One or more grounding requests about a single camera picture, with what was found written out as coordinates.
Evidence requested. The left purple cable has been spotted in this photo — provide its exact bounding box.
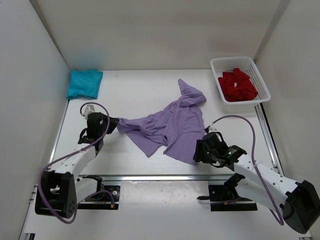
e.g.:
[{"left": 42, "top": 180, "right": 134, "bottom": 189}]
[{"left": 37, "top": 101, "right": 116, "bottom": 224}]

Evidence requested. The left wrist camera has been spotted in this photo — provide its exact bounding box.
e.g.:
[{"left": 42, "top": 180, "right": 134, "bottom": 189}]
[{"left": 81, "top": 104, "right": 96, "bottom": 120}]

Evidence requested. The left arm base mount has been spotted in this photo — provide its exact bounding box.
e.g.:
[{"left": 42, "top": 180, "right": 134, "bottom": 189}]
[{"left": 75, "top": 175, "right": 121, "bottom": 210}]

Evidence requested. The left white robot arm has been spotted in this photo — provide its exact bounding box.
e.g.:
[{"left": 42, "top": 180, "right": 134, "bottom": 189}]
[{"left": 35, "top": 112, "right": 120, "bottom": 222}]

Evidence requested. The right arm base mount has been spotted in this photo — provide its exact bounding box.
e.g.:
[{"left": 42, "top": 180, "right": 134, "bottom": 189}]
[{"left": 197, "top": 173, "right": 258, "bottom": 212}]

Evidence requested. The lilac t shirt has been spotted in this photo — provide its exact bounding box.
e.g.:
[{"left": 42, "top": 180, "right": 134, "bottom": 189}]
[{"left": 117, "top": 79, "right": 207, "bottom": 166}]

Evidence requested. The white plastic basket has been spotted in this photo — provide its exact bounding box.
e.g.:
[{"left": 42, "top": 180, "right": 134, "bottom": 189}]
[{"left": 210, "top": 56, "right": 271, "bottom": 113}]

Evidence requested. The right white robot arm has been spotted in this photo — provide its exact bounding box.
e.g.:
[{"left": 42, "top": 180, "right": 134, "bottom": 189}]
[{"left": 193, "top": 132, "right": 320, "bottom": 234}]

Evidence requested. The teal t shirt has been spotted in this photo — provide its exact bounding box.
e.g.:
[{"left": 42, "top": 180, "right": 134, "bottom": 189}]
[{"left": 66, "top": 69, "right": 103, "bottom": 100}]

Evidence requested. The red t shirt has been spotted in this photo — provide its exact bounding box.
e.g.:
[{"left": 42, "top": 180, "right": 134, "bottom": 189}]
[{"left": 218, "top": 68, "right": 258, "bottom": 102}]

